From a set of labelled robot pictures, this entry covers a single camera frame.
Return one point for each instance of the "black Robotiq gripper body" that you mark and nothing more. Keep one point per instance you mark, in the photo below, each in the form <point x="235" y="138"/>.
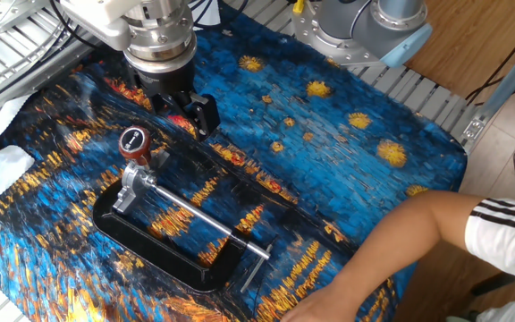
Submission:
<point x="163" y="80"/>

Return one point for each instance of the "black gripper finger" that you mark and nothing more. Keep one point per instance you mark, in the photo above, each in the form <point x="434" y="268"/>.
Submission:
<point x="206" y="118"/>
<point x="172" y="105"/>

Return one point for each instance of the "lever with red wooden knob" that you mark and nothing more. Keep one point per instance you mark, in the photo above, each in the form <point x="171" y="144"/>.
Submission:
<point x="135" y="144"/>

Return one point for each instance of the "person's bare forearm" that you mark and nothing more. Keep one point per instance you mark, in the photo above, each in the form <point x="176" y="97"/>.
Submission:
<point x="396" y="241"/>

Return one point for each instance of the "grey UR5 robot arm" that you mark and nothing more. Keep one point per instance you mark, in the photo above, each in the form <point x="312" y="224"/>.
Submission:
<point x="159" y="27"/>

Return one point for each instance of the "person's bare hand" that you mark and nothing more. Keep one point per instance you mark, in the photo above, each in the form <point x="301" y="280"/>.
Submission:
<point x="315" y="308"/>

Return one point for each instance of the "blue starry night tablecloth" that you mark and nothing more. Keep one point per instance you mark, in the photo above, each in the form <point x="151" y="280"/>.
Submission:
<point x="311" y="147"/>

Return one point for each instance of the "small yellow plastic tag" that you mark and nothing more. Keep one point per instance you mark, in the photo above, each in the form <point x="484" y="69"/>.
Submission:
<point x="298" y="6"/>

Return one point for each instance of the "silver metal mounting plate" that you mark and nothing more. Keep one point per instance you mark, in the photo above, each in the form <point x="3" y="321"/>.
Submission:
<point x="2" y="13"/>

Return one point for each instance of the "white black-striped shirt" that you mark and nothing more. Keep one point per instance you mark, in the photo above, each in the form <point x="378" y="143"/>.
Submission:
<point x="508" y="232"/>

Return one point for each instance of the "white plastic wrist mount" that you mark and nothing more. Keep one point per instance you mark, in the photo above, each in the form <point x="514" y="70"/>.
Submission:
<point x="96" y="20"/>

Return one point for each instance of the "aluminium profile post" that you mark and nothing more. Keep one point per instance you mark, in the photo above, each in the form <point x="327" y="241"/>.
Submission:
<point x="508" y="80"/>

